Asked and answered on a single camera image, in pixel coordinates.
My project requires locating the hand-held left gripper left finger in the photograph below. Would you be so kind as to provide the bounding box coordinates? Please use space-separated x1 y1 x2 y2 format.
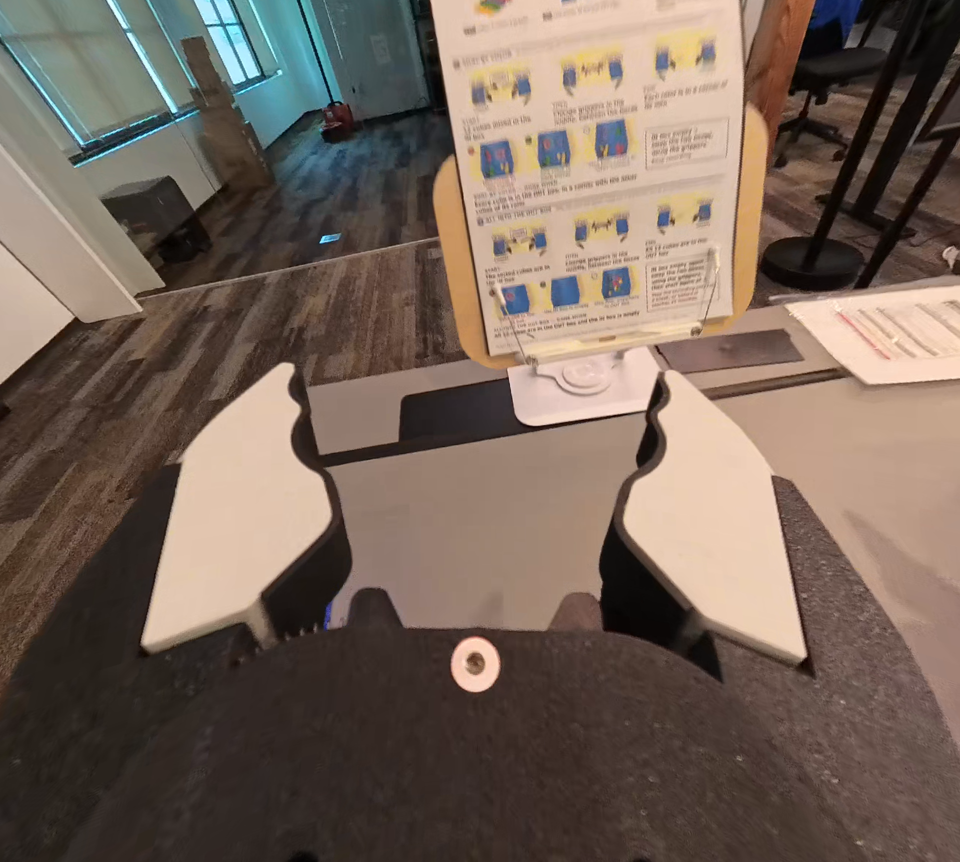
140 362 354 655

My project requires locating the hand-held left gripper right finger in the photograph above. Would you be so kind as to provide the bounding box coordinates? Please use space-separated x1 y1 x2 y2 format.
600 371 810 667

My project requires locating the clear plastic bag with papers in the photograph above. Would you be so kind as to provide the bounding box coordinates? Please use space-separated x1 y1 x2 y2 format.
786 285 960 385

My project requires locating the black stanchion base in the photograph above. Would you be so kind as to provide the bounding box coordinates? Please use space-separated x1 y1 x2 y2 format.
761 236 865 291

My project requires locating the black box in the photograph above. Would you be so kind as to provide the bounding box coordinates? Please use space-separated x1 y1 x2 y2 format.
101 176 213 265

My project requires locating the brown cardboard box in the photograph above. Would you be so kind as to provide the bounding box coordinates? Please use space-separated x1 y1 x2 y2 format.
180 37 275 194

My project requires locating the printed instruction sheet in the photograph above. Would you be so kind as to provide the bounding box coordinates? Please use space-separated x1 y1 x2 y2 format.
414 0 747 357

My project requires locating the black office chair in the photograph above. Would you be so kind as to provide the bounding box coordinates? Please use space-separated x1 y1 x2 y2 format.
776 45 890 167

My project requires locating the black stanchion pole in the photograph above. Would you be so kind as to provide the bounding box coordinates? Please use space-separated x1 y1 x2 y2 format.
813 0 960 248

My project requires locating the large window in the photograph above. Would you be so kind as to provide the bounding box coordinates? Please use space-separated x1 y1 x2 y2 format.
0 0 286 164

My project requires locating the brown wooden furniture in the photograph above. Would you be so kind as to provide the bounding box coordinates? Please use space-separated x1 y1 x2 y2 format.
746 0 845 136

